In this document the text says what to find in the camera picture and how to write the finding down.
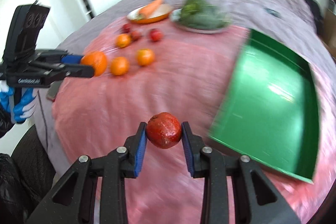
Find orange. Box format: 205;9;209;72
110;56;130;76
136;49;155;67
116;34;131;48
80;51;108;76

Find small red apple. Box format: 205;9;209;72
122;23;131;34
130;30;142;42

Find left blue gloved hand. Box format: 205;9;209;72
0;80;38;125

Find red cased smartphone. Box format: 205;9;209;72
46;80;63;102

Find pink plastic sheet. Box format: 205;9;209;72
52;18;335;223

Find green rectangular tray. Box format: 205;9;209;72
209;30;320;183

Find orange carrot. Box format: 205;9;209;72
138;0;163;19

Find orange rimmed plate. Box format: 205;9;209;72
126;3;173;24

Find silver patterned plate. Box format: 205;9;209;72
169;6;231;35

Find green leafy vegetable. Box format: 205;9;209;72
178;0;231;31

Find small dark object on bed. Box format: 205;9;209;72
264;8;281;18

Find black backpack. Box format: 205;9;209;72
304;0;323;36

